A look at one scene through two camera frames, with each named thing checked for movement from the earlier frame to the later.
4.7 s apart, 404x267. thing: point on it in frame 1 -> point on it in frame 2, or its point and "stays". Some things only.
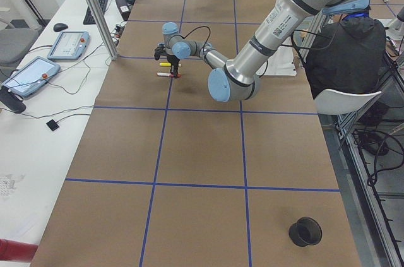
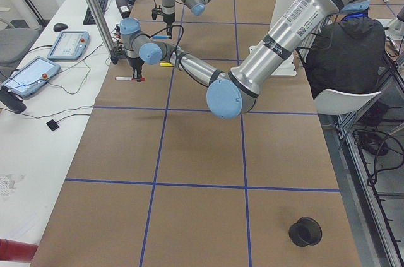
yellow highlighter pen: (167, 64) stays
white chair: (334, 102) stays
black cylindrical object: (13, 101) stays
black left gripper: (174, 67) -> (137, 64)
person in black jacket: (347, 54) stays
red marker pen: (178, 75) -> (127, 79)
